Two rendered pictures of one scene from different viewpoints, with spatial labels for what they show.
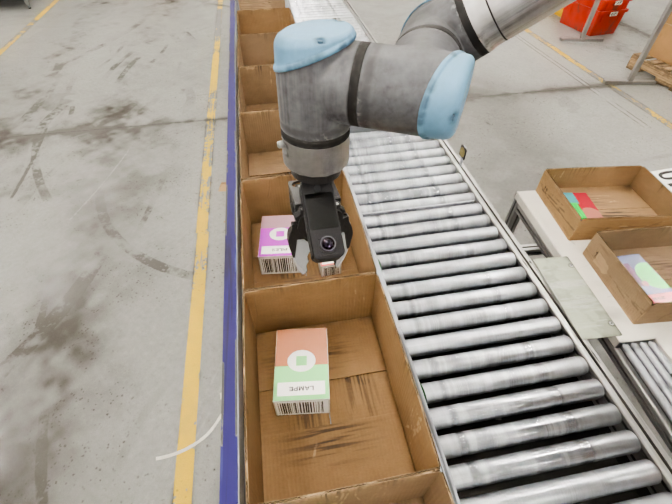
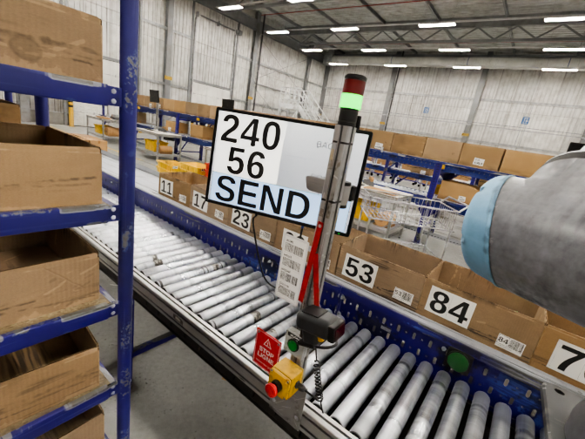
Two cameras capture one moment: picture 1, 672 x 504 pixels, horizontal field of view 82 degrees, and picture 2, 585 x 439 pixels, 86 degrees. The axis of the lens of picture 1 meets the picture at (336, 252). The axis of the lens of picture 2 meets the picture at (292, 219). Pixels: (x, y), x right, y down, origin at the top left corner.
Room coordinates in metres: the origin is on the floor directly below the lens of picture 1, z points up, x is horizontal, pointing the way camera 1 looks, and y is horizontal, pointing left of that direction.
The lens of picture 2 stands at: (0.22, -1.45, 1.53)
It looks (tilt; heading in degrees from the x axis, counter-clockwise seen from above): 16 degrees down; 136
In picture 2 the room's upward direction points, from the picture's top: 10 degrees clockwise
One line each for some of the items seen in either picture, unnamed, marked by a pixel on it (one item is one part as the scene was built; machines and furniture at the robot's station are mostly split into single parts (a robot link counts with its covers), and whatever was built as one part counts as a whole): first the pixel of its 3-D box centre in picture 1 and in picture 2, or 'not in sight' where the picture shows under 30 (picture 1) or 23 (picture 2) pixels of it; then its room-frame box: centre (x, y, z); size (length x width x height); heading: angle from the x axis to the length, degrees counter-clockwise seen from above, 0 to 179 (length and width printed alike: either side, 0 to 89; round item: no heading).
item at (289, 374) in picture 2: not in sight; (293, 387); (-0.24, -0.88, 0.84); 0.15 x 0.09 x 0.07; 10
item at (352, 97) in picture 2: not in sight; (352, 95); (-0.28, -0.83, 1.62); 0.05 x 0.05 x 0.06
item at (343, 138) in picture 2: not in sight; (312, 290); (-0.28, -0.83, 1.11); 0.12 x 0.05 x 0.88; 10
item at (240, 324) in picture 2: not in sight; (263, 312); (-0.70, -0.63, 0.72); 0.52 x 0.05 x 0.05; 100
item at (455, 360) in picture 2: not in sight; (457, 362); (-0.01, -0.27, 0.81); 0.07 x 0.01 x 0.07; 10
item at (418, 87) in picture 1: (412, 88); not in sight; (0.44, -0.09, 1.50); 0.12 x 0.12 x 0.09; 73
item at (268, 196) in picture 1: (302, 244); not in sight; (0.72, 0.09, 0.96); 0.39 x 0.29 x 0.17; 10
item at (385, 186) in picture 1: (402, 185); not in sight; (1.28, -0.27, 0.72); 0.52 x 0.05 x 0.05; 100
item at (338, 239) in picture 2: not in sight; (319, 240); (-0.83, -0.19, 0.96); 0.39 x 0.29 x 0.17; 10
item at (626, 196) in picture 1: (607, 201); not in sight; (1.09, -0.98, 0.80); 0.38 x 0.28 x 0.10; 93
